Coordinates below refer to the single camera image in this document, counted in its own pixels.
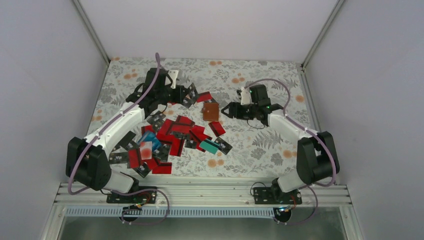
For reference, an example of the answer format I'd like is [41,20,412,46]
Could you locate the brown leather card holder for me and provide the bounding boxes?
[202,102,220,122]

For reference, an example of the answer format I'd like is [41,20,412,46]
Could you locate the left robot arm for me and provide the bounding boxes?
[65,67,189,203]

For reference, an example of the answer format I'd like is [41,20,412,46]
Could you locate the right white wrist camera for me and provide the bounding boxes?
[238,87,252,106]

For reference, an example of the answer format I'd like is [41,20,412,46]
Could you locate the red card near holder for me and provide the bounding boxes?
[208,121,226,137]

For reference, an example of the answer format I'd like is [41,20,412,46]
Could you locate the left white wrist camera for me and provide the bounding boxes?
[168,69,179,89]

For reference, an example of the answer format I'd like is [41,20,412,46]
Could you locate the white card red blot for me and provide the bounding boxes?
[139,141,153,160]

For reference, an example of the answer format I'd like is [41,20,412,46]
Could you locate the teal card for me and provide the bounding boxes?
[199,139,219,154]

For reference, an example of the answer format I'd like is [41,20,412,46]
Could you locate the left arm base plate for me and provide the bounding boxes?
[106,186,157,205]

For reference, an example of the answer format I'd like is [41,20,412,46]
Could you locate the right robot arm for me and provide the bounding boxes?
[221,84,340,204]

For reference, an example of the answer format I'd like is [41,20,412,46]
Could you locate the red card far centre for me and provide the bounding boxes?
[196,91,213,103]

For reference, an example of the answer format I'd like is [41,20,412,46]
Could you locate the black vip card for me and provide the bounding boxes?
[146,111,166,128]
[188,82,199,104]
[133,162,151,178]
[214,137,233,155]

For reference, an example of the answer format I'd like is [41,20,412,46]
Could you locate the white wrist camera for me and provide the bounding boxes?
[168,69,179,89]
[238,87,252,106]

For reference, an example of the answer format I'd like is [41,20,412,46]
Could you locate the red card bottom front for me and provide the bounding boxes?
[151,162,172,175]

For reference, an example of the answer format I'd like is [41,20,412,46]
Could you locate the blue card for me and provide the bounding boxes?
[137,131,162,151]

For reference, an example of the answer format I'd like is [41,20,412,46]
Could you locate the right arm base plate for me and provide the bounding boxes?
[252,187,303,205]

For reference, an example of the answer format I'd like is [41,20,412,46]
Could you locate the red card pile centre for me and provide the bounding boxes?
[154,115,212,157]

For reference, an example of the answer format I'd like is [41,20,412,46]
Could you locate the aluminium rail frame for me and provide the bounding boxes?
[42,175,363,240]

